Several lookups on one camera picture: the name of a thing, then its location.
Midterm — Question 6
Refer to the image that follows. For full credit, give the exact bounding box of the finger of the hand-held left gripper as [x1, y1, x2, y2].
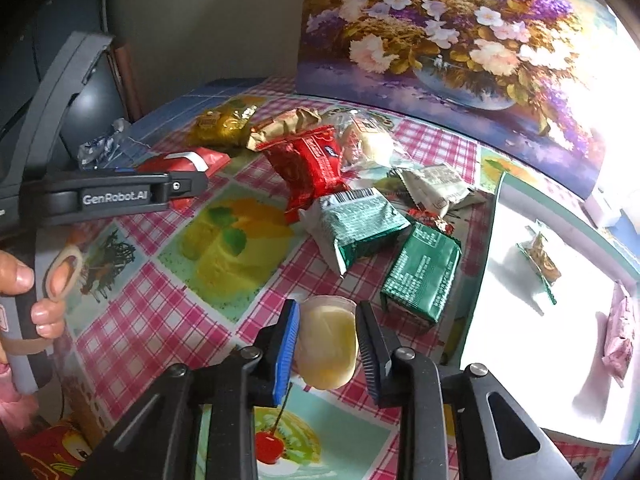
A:
[151, 172, 211, 209]

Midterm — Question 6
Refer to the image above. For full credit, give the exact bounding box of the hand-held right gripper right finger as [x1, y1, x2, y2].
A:
[354, 300, 592, 480]

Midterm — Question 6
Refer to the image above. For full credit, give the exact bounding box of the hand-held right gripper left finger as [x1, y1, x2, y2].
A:
[70, 299, 301, 480]

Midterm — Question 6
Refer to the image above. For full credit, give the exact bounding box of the yellow jelly cup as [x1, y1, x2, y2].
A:
[292, 295, 359, 391]

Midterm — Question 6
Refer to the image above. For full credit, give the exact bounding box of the gold foil snack packet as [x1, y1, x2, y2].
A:
[187, 102, 258, 149]

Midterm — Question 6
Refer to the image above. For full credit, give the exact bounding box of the dark green snack packet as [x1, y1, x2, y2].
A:
[380, 222, 462, 325]

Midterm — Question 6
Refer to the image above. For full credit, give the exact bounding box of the red puffy snack packet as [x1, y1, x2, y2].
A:
[257, 125, 351, 224]

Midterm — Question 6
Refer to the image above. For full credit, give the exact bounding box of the green barcode snack packet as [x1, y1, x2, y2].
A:
[300, 187, 412, 279]

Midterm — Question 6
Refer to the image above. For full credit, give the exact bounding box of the white teal-edged tray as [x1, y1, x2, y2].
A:
[457, 172, 640, 448]

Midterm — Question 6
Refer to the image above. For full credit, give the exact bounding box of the person's left hand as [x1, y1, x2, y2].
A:
[0, 251, 82, 340]

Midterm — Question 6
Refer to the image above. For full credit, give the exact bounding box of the red flat silver-striped packet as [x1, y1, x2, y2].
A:
[136, 146, 231, 211]

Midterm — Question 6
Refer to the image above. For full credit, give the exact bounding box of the dark rounded object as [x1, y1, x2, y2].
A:
[0, 0, 129, 186]

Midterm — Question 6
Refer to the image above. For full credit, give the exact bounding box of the silver blue crumpled wrapper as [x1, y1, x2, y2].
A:
[77, 117, 134, 171]

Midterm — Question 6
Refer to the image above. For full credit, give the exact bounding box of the pink checkered fruit tablecloth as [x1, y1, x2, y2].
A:
[50, 77, 640, 480]

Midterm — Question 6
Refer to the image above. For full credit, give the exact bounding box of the beige gold-wrapped snack packet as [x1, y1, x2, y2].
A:
[247, 107, 321, 151]

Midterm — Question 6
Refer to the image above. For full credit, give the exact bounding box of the small red candy packet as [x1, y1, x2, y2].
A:
[407, 207, 455, 236]

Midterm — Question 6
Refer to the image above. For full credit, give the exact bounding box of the white snack packet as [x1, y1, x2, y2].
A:
[395, 164, 486, 211]

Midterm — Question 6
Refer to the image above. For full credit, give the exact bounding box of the clear bread packet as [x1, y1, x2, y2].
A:
[325, 110, 416, 181]

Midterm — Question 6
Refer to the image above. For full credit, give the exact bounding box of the small clear green-trimmed packet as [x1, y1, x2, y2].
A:
[517, 220, 564, 306]

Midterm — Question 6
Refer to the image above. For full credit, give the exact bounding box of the red printed bag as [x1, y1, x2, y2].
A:
[19, 419, 102, 480]

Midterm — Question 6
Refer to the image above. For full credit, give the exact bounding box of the pink snack packet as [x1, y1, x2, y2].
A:
[601, 280, 636, 389]

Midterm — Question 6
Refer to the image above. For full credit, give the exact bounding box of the small white box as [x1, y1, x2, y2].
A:
[585, 187, 627, 229]

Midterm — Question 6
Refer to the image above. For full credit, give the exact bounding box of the floral painting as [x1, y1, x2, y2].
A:
[295, 0, 619, 202]

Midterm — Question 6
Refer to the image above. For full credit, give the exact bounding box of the brown wooden frame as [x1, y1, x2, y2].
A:
[112, 42, 147, 122]

